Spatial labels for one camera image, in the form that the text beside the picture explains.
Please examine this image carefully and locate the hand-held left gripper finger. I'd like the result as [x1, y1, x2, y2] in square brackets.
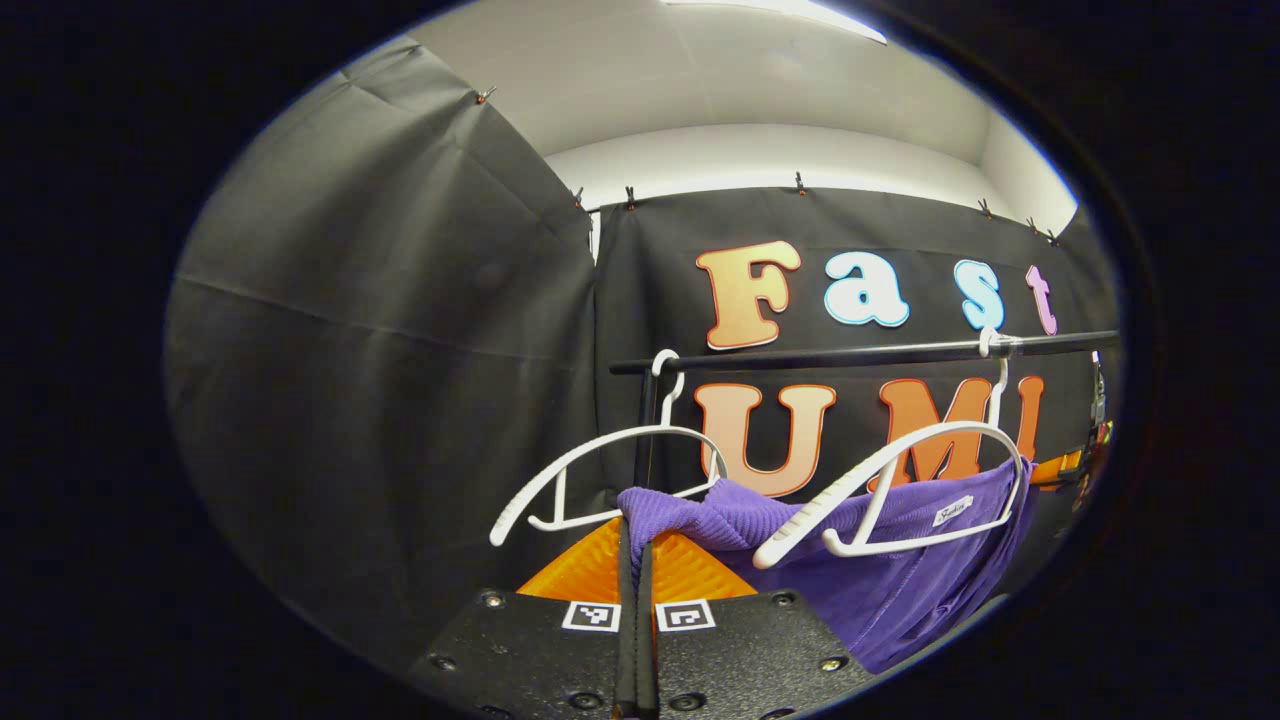
[637, 530, 876, 720]
[405, 515, 638, 720]

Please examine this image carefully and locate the black clothes rack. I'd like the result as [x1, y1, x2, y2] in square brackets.
[608, 328, 1123, 493]

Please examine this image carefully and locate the white clothes hanger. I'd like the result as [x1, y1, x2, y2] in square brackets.
[488, 348, 731, 548]
[752, 328, 1031, 571]

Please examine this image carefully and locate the row of black cloth clips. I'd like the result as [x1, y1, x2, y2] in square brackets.
[474, 85, 1063, 248]

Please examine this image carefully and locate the purple jacket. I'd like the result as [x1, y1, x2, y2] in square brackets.
[617, 458, 1036, 676]

